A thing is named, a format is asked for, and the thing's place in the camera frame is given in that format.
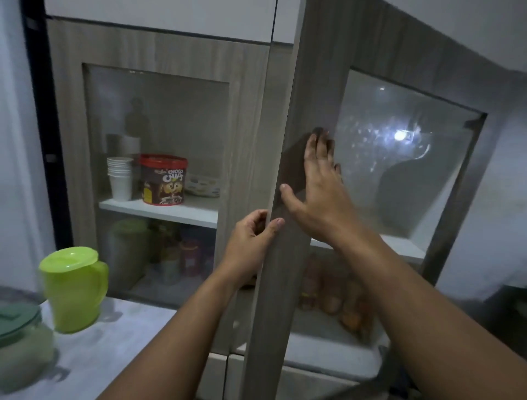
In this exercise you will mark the person's right hand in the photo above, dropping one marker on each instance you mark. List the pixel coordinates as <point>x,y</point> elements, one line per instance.
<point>323,197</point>

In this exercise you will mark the person's left hand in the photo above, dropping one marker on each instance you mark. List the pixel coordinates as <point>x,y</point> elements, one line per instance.
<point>243,251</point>

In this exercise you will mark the person's right middle finger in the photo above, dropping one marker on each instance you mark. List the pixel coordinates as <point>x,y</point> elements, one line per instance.
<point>322,146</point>

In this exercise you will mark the person's right thumb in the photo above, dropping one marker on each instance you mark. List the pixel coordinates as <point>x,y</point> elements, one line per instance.
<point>291,198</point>

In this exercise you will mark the person's left thumb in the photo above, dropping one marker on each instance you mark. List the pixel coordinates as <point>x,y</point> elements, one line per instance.
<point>274,230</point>

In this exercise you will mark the person's right little finger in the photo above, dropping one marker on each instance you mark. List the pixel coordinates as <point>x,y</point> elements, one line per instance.
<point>338,174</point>

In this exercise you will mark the wood-grain glass cabinet door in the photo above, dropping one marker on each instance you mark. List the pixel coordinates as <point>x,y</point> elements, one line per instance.
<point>280,313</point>
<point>164,53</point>

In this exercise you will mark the person's right forearm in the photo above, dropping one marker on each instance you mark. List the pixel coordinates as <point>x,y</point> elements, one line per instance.
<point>420,321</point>

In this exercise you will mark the person's left forearm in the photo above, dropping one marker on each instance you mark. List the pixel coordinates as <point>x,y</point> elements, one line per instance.
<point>173,350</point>

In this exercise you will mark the red plastic cup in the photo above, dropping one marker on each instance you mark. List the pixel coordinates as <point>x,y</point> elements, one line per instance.
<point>191,257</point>

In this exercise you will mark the pile of brown eggs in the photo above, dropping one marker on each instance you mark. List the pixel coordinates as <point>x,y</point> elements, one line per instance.
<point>341,301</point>

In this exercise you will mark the white cabinet shelf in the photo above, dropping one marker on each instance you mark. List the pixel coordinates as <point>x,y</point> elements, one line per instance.
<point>164,211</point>

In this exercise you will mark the white cup behind glass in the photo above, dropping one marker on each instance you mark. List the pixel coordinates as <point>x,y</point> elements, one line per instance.
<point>169,271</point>

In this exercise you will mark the brown cookie tub red lid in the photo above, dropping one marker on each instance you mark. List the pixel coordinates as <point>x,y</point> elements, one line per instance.
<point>163,181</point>

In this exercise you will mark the narrow white upper cabinet door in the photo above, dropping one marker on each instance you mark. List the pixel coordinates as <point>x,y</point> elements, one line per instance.
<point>288,20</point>

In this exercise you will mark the green pitcher behind glass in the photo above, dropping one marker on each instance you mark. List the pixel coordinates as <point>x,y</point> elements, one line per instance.
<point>128,251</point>

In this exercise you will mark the white lower cabinet door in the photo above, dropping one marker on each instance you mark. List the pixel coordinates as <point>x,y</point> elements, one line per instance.
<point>212,377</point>

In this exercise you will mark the stack of white paper cups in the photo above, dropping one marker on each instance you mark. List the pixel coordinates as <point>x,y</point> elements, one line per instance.
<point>120,181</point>

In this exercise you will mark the closed wood-grain glass cabinet door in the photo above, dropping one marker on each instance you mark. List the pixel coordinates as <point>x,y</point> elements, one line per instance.
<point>164,53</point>

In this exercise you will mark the lime green plastic pitcher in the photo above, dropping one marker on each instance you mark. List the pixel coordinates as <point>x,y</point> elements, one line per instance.
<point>74,288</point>

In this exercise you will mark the clear jar with green lid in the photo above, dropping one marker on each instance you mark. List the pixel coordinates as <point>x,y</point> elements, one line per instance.
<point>20,350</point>

